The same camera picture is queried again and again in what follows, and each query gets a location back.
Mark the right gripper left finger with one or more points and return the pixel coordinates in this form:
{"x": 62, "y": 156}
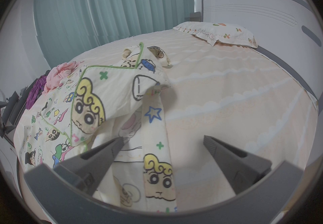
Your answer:
{"x": 93, "y": 165}

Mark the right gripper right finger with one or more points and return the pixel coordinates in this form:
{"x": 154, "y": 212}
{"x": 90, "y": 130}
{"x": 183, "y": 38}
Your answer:
{"x": 234, "y": 167}

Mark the white printed pyjama top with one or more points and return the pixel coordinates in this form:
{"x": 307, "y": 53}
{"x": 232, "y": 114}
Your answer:
{"x": 113, "y": 86}

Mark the bed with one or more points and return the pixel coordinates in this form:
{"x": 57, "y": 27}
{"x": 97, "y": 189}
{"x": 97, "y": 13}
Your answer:
{"x": 227, "y": 91}

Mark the purple satin garment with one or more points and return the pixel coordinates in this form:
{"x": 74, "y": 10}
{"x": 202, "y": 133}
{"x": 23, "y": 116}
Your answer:
{"x": 35, "y": 91}

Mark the pink garment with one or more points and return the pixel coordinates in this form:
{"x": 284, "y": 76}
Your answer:
{"x": 60, "y": 76}

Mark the white printed pillow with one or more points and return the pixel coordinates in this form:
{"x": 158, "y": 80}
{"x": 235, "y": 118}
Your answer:
{"x": 222, "y": 32}

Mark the blue-green curtain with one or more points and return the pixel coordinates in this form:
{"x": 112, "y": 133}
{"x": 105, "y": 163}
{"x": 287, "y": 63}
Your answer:
{"x": 60, "y": 16}
{"x": 138, "y": 1}

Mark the grey white bedside table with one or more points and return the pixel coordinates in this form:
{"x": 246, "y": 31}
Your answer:
{"x": 195, "y": 16}

